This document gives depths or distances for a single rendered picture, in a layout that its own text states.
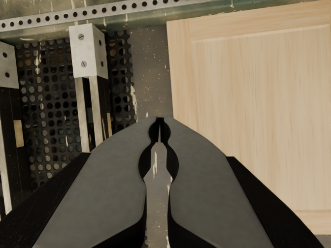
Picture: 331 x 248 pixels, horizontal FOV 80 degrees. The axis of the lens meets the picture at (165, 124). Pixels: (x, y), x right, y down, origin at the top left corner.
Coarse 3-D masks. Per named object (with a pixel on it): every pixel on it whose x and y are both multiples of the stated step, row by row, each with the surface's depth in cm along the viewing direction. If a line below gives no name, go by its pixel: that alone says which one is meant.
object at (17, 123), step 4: (16, 120) 58; (20, 120) 59; (16, 124) 58; (20, 124) 59; (16, 128) 57; (20, 128) 59; (16, 132) 57; (20, 132) 59; (16, 136) 57; (20, 136) 59; (16, 140) 57; (20, 140) 58; (16, 144) 57; (20, 144) 58
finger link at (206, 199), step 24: (168, 120) 11; (168, 144) 9; (192, 144) 9; (168, 168) 9; (192, 168) 8; (216, 168) 8; (192, 192) 7; (216, 192) 7; (240, 192) 7; (168, 216) 7; (192, 216) 6; (216, 216) 6; (240, 216) 6; (168, 240) 7; (192, 240) 6; (216, 240) 5; (240, 240) 5; (264, 240) 5
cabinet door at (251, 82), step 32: (320, 0) 46; (192, 32) 50; (224, 32) 49; (256, 32) 48; (288, 32) 48; (320, 32) 47; (192, 64) 51; (224, 64) 50; (256, 64) 49; (288, 64) 48; (320, 64) 47; (192, 96) 51; (224, 96) 51; (256, 96) 50; (288, 96) 49; (320, 96) 48; (192, 128) 52; (224, 128) 51; (256, 128) 50; (288, 128) 49; (320, 128) 48; (256, 160) 51; (288, 160) 50; (320, 160) 49; (288, 192) 50; (320, 192) 49; (320, 224) 49
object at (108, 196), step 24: (144, 120) 11; (120, 144) 9; (144, 144) 9; (96, 168) 7; (120, 168) 8; (144, 168) 9; (72, 192) 6; (96, 192) 7; (120, 192) 7; (144, 192) 7; (72, 216) 6; (96, 216) 6; (120, 216) 6; (144, 216) 6; (48, 240) 5; (72, 240) 5; (96, 240) 5; (120, 240) 6
